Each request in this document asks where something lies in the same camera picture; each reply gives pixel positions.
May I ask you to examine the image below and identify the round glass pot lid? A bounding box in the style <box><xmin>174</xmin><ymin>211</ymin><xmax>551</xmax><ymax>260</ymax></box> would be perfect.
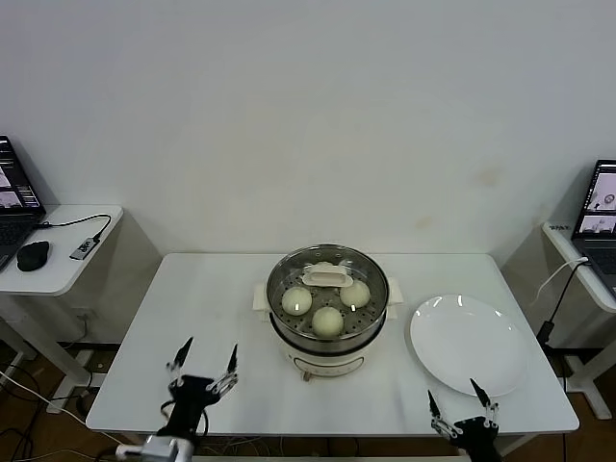
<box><xmin>267</xmin><ymin>244</ymin><xmax>390</xmax><ymax>328</ymax></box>

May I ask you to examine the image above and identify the white charger cable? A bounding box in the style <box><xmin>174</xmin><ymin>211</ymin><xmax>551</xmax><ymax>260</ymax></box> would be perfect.
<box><xmin>537</xmin><ymin>257</ymin><xmax>589</xmax><ymax>297</ymax></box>

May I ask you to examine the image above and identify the dark grey laptop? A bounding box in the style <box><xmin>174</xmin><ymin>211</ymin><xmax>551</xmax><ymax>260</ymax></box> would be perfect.
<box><xmin>571</xmin><ymin>158</ymin><xmax>616</xmax><ymax>295</ymax></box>

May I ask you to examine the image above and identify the white floor cable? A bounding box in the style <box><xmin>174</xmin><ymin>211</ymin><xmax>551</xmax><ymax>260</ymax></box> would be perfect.
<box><xmin>0</xmin><ymin>368</ymin><xmax>145</xmax><ymax>451</ymax></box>

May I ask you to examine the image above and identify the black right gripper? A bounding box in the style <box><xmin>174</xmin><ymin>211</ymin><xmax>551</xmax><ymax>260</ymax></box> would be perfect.
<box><xmin>426</xmin><ymin>377</ymin><xmax>501</xmax><ymax>462</ymax></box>

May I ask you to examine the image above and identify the black power adapter cable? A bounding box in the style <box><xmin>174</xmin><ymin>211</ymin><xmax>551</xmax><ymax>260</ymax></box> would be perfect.
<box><xmin>538</xmin><ymin>269</ymin><xmax>586</xmax><ymax>346</ymax></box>

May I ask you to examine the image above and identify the grey usb hub dongle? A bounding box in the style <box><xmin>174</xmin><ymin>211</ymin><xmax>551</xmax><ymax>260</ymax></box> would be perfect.
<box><xmin>70</xmin><ymin>235</ymin><xmax>103</xmax><ymax>262</ymax></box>

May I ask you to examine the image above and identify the black computer mouse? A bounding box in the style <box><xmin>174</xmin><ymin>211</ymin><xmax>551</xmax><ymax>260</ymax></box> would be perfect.
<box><xmin>15</xmin><ymin>240</ymin><xmax>51</xmax><ymax>272</ymax></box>

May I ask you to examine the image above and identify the perforated steel steamer basket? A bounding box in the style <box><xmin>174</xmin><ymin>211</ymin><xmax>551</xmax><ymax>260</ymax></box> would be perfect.
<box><xmin>252</xmin><ymin>244</ymin><xmax>405</xmax><ymax>341</ymax></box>

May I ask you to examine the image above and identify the thin white wire bundle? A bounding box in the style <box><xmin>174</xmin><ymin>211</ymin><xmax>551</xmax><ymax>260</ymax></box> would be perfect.
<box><xmin>201</xmin><ymin>435</ymin><xmax>270</xmax><ymax>456</ymax></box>

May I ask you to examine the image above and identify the large white round plate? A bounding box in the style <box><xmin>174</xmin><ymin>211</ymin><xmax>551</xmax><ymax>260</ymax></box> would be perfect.
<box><xmin>410</xmin><ymin>294</ymin><xmax>529</xmax><ymax>398</ymax></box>

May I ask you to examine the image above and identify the black usb hub cable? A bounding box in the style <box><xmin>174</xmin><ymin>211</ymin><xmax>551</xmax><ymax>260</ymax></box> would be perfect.
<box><xmin>36</xmin><ymin>214</ymin><xmax>114</xmax><ymax>242</ymax></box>

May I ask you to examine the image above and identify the white side table with mouse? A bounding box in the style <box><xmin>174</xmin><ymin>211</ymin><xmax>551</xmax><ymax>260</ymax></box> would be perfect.
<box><xmin>0</xmin><ymin>204</ymin><xmax>163</xmax><ymax>415</ymax></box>

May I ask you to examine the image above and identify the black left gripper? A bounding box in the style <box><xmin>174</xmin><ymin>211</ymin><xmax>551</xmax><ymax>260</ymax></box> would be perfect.
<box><xmin>166</xmin><ymin>336</ymin><xmax>241</xmax><ymax>438</ymax></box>

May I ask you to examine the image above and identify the black laptop with mouse beside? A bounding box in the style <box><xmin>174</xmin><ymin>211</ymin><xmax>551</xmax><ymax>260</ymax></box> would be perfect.
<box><xmin>0</xmin><ymin>135</ymin><xmax>48</xmax><ymax>270</ymax></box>

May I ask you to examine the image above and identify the white steamed baozi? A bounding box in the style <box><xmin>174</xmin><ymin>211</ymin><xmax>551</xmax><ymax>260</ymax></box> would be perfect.
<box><xmin>312</xmin><ymin>306</ymin><xmax>345</xmax><ymax>339</ymax></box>
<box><xmin>307</xmin><ymin>260</ymin><xmax>341</xmax><ymax>290</ymax></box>
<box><xmin>339</xmin><ymin>280</ymin><xmax>372</xmax><ymax>308</ymax></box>
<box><xmin>281</xmin><ymin>286</ymin><xmax>313</xmax><ymax>318</ymax></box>

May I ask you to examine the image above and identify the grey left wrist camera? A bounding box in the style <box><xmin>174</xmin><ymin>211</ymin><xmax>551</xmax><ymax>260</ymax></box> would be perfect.
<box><xmin>115</xmin><ymin>435</ymin><xmax>193</xmax><ymax>462</ymax></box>

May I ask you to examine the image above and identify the cream electric cooker base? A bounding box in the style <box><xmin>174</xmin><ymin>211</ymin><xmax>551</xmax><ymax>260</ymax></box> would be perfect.
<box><xmin>256</xmin><ymin>288</ymin><xmax>401</xmax><ymax>384</ymax></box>

